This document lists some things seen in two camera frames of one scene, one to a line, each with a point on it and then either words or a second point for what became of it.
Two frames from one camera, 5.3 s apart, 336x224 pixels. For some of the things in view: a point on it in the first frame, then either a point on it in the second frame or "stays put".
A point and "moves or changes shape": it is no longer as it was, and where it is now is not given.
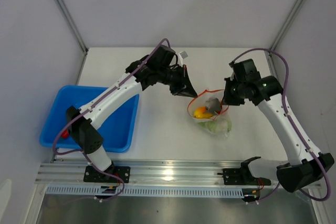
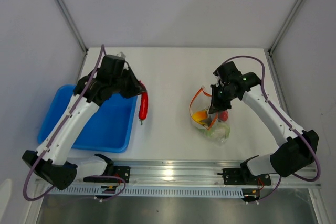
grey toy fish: [213, 104] moves or changes shape
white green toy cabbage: [222, 126] → [219, 132]
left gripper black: [187, 91] → [136, 87]
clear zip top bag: [207, 110] moves or changes shape
